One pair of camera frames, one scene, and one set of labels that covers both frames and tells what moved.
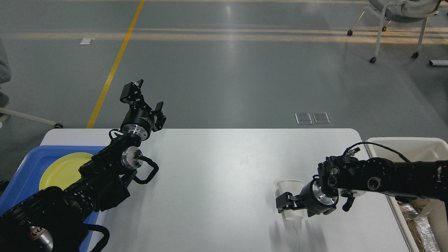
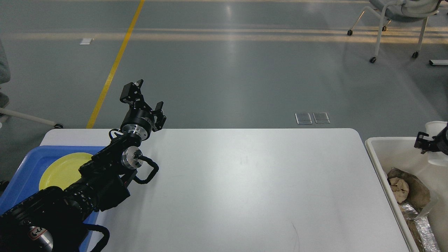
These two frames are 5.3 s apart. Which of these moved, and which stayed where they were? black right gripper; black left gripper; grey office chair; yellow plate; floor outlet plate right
Moved: black right gripper
Stayed: floor outlet plate right; grey office chair; yellow plate; black left gripper
